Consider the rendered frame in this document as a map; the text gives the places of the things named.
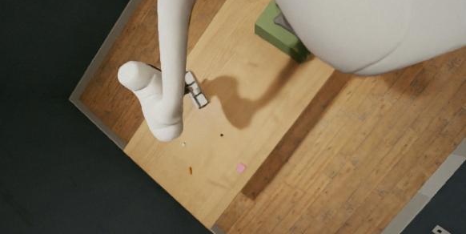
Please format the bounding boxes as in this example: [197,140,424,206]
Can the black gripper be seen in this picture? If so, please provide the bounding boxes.
[184,82,194,95]

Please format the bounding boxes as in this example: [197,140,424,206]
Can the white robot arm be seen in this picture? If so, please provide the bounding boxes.
[118,0,466,142]

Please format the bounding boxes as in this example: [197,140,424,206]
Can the pink flat block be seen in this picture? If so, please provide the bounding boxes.
[236,163,246,173]

